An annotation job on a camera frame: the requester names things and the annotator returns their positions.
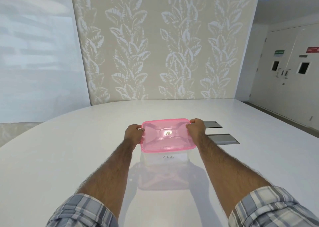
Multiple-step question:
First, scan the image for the person's right hand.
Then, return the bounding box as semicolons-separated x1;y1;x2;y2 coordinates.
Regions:
186;119;206;145

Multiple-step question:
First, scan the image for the person's left hand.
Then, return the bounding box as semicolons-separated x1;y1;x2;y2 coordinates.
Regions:
124;124;146;145

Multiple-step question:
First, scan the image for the pink translucent plastic lid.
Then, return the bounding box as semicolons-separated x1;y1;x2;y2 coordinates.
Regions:
140;118;197;153

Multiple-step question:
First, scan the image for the person's right forearm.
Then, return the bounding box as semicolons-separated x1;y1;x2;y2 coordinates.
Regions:
196;135;272;218

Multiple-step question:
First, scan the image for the person's left forearm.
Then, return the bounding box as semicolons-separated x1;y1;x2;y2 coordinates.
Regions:
74;138;140;211

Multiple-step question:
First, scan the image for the grey table socket cover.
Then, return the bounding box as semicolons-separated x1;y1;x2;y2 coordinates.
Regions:
207;134;240;145
203;121;223;129

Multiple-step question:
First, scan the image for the clear plastic food container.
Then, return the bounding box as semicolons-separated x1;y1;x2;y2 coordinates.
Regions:
140;148;197;171

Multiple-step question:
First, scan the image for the white paper label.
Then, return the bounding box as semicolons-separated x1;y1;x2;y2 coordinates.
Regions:
155;153;185;164

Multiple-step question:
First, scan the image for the white door with green sign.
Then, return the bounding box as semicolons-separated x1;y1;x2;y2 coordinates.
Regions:
258;30;292;115

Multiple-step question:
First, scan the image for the grey plaid shirt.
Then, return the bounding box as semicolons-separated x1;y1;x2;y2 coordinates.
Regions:
46;186;319;227

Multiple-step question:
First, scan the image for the white door with red sign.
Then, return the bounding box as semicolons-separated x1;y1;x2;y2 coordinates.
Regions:
284;27;319;128

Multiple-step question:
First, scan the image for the large white board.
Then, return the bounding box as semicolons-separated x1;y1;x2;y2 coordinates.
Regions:
0;0;91;124

